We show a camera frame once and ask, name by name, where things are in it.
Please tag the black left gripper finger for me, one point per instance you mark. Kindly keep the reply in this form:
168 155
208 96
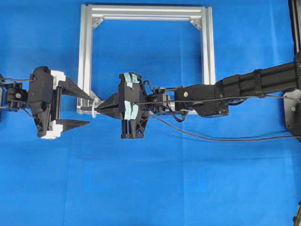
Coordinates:
71 124
69 87

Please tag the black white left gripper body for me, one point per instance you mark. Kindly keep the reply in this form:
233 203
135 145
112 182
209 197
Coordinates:
41 89

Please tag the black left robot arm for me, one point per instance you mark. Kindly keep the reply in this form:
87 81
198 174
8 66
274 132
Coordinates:
16 98

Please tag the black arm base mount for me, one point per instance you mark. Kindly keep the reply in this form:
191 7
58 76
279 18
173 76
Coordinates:
292 108

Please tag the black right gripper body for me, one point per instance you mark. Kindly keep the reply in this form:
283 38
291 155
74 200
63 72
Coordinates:
133 117

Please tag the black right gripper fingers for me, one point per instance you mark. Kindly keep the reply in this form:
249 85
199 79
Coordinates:
110 107

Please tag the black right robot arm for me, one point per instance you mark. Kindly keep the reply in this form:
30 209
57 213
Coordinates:
214 100

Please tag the silver aluminium extrusion frame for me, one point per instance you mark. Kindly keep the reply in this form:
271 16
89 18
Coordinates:
161 41

